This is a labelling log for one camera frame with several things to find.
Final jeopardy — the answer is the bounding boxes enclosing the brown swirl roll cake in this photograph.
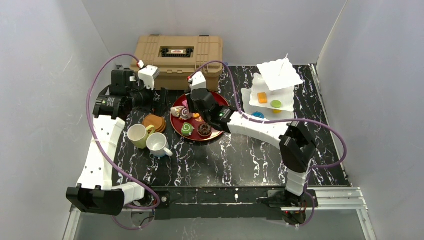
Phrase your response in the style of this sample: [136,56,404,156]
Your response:
[179,108,193,121]

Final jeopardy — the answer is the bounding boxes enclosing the wooden coaster stack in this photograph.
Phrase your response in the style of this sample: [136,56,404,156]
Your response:
[141,114,166,133]

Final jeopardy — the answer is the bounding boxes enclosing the red round tray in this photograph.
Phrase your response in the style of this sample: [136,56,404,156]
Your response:
[169,92,230,142]

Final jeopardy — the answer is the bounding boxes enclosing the green swirl roll cake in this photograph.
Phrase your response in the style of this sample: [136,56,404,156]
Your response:
[180,122,194,136]

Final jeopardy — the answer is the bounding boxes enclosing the chocolate toy donut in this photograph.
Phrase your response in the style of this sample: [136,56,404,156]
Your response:
[197,122,212,137]

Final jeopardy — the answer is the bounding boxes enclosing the yellow green mug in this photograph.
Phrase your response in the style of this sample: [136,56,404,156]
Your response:
[127,124,156,149]

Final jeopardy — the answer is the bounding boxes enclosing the white grey mug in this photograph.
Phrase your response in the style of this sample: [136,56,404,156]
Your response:
[146,132,173,158]

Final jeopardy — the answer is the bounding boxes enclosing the tan plastic toolbox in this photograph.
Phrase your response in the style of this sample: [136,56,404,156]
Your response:
[134,35,224,91]

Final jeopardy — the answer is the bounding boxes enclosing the blue toy donut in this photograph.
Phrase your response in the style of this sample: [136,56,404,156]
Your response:
[251,111,265,119]

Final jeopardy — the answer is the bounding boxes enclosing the orange toy cake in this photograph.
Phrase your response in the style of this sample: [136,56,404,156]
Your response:
[257,92,268,104]

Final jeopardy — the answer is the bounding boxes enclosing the white tiered cake stand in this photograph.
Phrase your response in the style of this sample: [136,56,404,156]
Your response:
[241,55,303,121]

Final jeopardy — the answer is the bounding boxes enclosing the green toy macaron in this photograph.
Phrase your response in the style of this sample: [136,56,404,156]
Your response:
[270,100,282,109]

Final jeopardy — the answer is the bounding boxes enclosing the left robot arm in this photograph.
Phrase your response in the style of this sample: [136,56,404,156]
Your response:
[66,65,160,216]

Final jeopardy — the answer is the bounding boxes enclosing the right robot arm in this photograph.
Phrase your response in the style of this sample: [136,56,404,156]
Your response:
[184,88,317,197]

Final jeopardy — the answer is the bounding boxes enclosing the pink toy cake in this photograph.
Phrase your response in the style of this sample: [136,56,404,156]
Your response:
[182,100,189,109]

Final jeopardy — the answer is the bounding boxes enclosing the white toy cake slice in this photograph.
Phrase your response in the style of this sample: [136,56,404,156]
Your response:
[170,106,185,118]

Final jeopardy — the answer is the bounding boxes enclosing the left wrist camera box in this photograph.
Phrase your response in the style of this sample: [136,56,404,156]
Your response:
[137,60,160,90]

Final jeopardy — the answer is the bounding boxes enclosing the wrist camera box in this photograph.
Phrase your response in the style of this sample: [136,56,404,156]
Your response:
[137,60,160,90]
[187,71,207,91]

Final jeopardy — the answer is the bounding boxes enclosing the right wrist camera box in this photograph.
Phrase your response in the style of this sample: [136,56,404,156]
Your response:
[187,71,207,91]

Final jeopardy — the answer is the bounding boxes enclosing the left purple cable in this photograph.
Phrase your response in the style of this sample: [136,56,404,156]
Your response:
[86,52,161,231]

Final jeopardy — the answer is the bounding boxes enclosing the purple cable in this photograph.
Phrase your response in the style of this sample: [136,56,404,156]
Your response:
[188,60,348,227]
[86,52,161,231]

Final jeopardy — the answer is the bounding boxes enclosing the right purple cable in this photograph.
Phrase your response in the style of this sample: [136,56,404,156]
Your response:
[188,60,348,227]

